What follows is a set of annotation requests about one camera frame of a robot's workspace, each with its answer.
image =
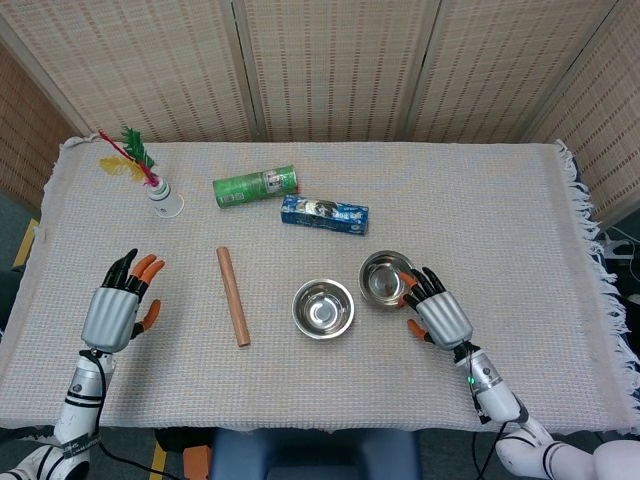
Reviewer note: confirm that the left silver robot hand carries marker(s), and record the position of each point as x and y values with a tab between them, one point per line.
110	315

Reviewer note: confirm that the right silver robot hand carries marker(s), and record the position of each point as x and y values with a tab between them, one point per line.
442	317

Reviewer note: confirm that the stainless steel bowl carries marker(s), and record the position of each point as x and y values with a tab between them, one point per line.
324	338
322	312
382	280

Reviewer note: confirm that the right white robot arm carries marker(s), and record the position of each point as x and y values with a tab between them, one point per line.
495	395

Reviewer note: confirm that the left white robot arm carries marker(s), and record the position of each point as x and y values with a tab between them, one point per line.
82	395

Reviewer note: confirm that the grey woven tablecloth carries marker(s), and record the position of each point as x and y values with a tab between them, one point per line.
350	390

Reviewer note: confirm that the wooden rolling pin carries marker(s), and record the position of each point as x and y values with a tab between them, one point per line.
232	295

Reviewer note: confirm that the blue rectangular carton box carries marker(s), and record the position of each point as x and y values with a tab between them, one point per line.
325	215

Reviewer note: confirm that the orange block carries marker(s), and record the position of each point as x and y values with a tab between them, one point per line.
196	460

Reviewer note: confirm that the colourful feather shuttlecock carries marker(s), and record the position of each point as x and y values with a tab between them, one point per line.
134	145

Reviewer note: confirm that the blue padded chair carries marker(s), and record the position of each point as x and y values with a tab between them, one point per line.
315	455

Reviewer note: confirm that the green cylindrical can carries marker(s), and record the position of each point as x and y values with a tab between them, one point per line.
250	187

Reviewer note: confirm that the woven folding screen panel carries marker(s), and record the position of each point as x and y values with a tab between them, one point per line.
500	65
605	130
25	140
140	65
335	65

